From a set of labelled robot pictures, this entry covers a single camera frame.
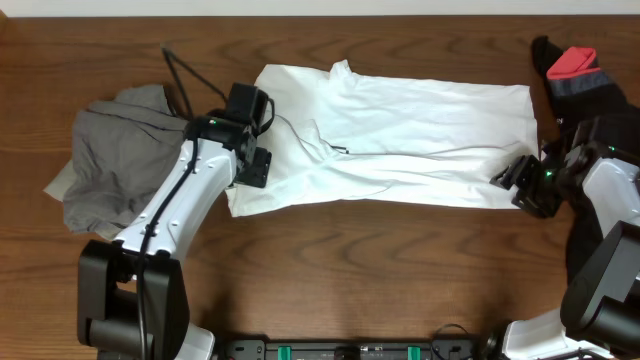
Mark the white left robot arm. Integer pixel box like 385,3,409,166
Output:
77,116,272,359

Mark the grey folded garment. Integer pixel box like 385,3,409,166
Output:
45,84,186,239

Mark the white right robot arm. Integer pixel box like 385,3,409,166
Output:
479,141,639,359

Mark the black garment with red collar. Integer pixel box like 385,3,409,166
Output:
527,36,639,280

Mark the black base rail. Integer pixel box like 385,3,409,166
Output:
214,324,503,360

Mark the white printed t-shirt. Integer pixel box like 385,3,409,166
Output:
227,61,538,217

